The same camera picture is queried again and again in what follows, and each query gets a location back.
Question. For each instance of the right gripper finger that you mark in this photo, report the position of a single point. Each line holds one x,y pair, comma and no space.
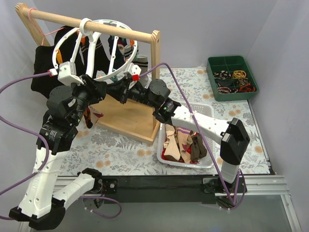
118,84
116,93

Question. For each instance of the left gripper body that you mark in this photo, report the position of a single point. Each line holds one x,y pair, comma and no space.
93,87

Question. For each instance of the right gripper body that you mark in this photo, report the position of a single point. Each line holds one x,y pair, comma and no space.
123,89

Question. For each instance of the white round clip hanger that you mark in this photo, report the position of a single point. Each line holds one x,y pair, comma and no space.
89,41

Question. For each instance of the maroon beige purple striped sock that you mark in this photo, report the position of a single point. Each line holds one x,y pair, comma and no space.
95,114

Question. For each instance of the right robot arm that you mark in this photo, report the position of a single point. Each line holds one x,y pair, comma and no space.
230,135

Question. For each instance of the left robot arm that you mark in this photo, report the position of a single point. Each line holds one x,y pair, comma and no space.
41,207

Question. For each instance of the black garment on hanger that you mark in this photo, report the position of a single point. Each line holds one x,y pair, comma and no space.
43,62

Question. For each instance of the red yellow argyle sock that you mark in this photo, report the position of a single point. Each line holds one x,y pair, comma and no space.
87,118

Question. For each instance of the navy sock green toe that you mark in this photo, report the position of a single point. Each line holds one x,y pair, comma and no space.
115,52

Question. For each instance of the wooden clothes rack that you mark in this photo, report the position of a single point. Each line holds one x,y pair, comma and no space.
132,119

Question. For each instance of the grey striped sock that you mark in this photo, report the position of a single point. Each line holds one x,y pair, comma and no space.
125,49
142,62

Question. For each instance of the black sock brown stripes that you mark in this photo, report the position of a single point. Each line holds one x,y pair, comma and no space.
84,46

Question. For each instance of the floral table mat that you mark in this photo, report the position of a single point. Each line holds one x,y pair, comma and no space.
114,154

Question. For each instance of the beige sock in basket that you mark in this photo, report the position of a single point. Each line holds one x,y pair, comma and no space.
178,142

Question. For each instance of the red sock in basket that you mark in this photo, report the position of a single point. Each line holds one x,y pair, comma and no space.
171,158

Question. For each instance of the brown sock in basket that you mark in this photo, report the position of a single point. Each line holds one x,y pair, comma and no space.
198,150

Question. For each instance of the green compartment tray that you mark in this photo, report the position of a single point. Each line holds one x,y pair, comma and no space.
231,78

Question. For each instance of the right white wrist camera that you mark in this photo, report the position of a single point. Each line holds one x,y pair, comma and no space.
132,70

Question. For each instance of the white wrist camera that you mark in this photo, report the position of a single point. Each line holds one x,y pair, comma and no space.
132,70
67,74

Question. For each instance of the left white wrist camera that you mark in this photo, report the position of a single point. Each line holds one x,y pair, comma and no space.
67,74

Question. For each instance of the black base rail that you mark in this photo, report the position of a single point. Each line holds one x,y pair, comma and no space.
158,189

